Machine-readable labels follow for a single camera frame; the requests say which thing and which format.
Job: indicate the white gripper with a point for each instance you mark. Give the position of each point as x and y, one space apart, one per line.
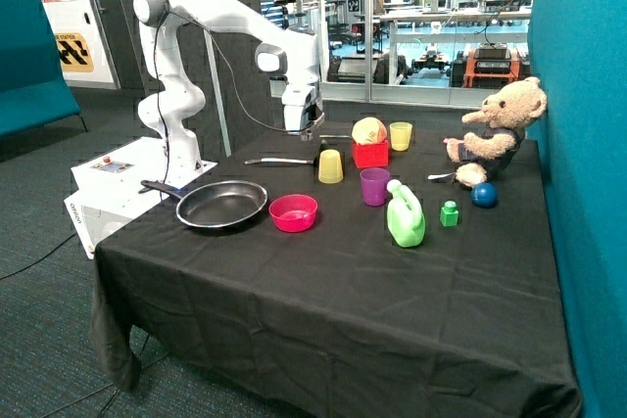
302 109

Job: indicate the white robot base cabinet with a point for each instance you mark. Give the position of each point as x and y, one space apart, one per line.
109 190

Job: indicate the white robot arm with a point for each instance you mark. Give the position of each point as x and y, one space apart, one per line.
170 29

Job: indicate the pink plastic bowl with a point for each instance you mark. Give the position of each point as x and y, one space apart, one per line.
293 213

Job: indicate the yellow upside-down cup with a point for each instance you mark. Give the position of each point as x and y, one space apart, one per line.
330 168

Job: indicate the colourful soft ball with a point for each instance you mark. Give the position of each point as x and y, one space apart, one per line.
369 130

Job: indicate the red square box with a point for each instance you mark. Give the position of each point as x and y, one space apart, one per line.
370 155

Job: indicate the purple plastic cup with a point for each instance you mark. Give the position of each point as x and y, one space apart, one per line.
374 182

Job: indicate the yellow upright cup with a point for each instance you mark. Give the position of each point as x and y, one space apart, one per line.
400 135

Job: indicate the black frying pan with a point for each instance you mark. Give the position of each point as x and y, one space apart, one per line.
215 205

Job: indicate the green toy jug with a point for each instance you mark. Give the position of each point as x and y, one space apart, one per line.
405 218

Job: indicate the white spoon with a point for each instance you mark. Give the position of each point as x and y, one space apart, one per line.
433 177

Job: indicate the black tablecloth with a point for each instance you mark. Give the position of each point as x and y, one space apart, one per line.
339 320

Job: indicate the green toy block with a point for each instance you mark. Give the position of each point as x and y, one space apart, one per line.
449 214

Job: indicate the blue ball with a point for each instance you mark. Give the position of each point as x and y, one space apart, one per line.
484 195

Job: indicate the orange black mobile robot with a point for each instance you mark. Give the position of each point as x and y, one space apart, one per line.
491 66

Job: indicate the brown teddy bear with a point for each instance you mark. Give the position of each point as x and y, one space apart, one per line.
506 115

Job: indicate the yellow black sign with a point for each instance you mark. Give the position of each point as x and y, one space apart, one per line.
74 53

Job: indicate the teal sofa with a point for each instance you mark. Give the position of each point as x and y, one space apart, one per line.
33 89

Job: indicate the black spatula metal handle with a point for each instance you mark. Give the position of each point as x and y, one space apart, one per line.
275 160

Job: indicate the teal partition wall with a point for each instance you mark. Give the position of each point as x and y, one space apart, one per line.
578 50

